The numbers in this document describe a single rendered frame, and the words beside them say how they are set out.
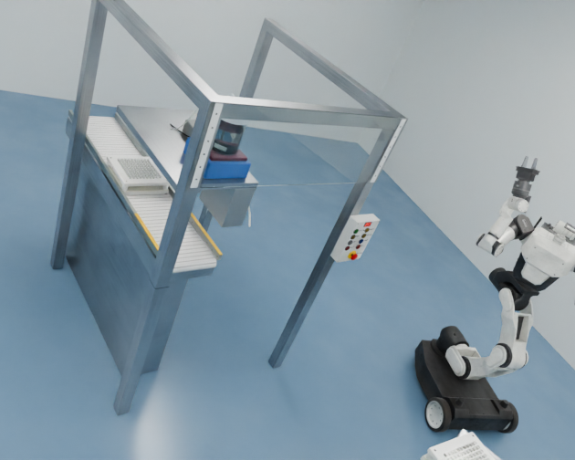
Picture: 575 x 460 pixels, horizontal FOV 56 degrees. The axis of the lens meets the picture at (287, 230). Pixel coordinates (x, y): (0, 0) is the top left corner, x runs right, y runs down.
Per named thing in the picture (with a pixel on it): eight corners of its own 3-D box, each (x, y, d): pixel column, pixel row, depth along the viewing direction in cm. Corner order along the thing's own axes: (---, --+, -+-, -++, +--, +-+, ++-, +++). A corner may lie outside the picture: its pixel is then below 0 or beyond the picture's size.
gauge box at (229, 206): (242, 225, 237) (256, 188, 227) (221, 227, 230) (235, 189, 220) (218, 196, 250) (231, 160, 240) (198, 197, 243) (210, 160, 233)
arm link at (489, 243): (496, 213, 293) (475, 242, 294) (513, 223, 286) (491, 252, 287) (499, 219, 301) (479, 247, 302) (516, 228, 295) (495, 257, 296)
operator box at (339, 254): (359, 259, 288) (381, 220, 275) (337, 263, 278) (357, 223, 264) (352, 252, 292) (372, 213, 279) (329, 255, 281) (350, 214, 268)
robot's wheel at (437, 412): (447, 430, 317) (426, 433, 333) (454, 430, 319) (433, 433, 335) (442, 394, 326) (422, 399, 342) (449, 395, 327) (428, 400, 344)
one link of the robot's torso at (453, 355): (442, 355, 360) (452, 341, 353) (465, 357, 368) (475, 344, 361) (455, 381, 344) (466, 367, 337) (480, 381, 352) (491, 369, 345)
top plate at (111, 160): (170, 185, 274) (171, 182, 273) (123, 186, 258) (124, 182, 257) (151, 159, 288) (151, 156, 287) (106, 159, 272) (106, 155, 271)
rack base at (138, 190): (168, 193, 276) (169, 190, 275) (121, 195, 261) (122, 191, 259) (149, 167, 290) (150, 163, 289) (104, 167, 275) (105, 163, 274)
